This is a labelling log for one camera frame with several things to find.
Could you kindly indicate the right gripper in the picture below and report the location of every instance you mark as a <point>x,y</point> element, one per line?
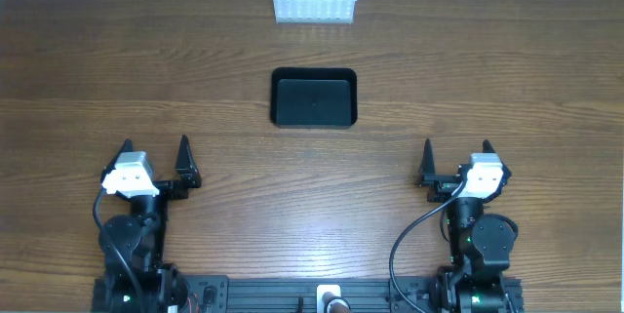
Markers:
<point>443,188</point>

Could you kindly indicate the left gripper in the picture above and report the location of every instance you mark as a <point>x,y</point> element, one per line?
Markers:
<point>173,189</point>

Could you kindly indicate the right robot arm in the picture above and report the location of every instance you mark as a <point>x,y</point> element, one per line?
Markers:
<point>492,242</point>

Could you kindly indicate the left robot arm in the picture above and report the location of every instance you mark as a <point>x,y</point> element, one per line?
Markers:
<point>124,240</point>

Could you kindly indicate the black tray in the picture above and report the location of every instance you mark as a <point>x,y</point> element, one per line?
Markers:
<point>313,101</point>

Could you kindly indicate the white test tube rack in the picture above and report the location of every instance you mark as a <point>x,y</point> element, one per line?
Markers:
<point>314,6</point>

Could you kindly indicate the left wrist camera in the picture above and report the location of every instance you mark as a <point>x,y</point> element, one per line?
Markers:
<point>130,174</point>

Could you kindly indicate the mounting rail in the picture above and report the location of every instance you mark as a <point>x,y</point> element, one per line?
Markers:
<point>273,296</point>

